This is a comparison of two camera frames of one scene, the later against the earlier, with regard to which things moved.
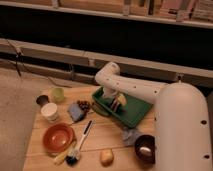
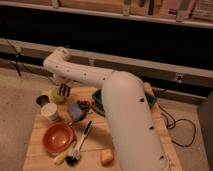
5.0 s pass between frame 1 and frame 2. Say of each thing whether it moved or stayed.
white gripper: moved
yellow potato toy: stayed
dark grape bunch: stayed
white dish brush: stayed
